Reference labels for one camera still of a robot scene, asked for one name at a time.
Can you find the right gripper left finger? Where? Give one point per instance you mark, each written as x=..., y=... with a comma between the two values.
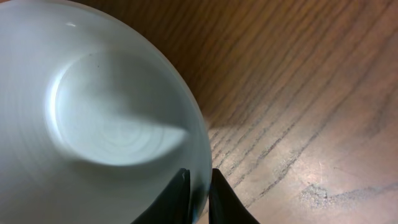
x=172, y=205

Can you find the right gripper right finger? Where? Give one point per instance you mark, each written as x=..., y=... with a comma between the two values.
x=224, y=205

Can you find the grey bowl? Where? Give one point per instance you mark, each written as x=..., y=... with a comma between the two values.
x=95, y=121

